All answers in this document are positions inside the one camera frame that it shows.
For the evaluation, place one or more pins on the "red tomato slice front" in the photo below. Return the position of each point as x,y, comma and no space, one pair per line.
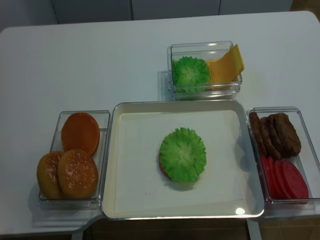
294,183

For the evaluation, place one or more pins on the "red tomato slice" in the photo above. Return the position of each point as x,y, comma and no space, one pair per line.
294,183
282,193
268,172

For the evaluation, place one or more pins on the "clear lettuce cheese container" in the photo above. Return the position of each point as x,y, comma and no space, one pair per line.
206,51

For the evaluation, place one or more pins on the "yellow cheese slice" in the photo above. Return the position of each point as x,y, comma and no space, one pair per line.
227,68

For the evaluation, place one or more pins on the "green lettuce on bun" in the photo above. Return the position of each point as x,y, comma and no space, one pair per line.
183,156

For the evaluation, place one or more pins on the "white metal tray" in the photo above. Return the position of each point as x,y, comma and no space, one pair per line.
254,202

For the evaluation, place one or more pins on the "bottom bun under lettuce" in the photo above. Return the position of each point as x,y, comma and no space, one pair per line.
161,167

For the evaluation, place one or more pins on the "green lettuce in container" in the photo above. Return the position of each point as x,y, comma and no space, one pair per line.
190,72

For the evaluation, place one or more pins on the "white paper liner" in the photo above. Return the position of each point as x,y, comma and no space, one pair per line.
140,185

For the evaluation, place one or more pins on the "smooth orange bun bottom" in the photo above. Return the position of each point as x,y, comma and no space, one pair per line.
80,132

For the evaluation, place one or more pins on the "brown meat patty back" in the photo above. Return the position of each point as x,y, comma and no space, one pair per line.
255,128

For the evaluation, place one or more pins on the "brown meat patty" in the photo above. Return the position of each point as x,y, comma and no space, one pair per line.
272,151
255,128
287,134

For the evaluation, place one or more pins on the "front sesame bun top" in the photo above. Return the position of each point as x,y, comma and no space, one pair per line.
77,174

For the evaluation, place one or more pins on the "sesame bun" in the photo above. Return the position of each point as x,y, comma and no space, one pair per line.
47,175
77,174

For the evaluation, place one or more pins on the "clear plastic bun container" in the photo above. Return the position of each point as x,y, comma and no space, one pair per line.
103,120

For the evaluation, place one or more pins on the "brown meat patty middle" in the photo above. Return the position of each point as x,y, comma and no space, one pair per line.
272,151

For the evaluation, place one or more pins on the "red tomato slice back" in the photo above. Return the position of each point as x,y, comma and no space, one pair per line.
268,172

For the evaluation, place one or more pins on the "left sesame bun top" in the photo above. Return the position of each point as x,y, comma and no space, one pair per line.
47,175

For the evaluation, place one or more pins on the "red tomato slice middle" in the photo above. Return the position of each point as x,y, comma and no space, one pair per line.
282,193

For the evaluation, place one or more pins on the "brown meat patty front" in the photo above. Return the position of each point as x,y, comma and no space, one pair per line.
287,134

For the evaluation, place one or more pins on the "clear patty tomato container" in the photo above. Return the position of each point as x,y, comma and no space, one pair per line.
306,161

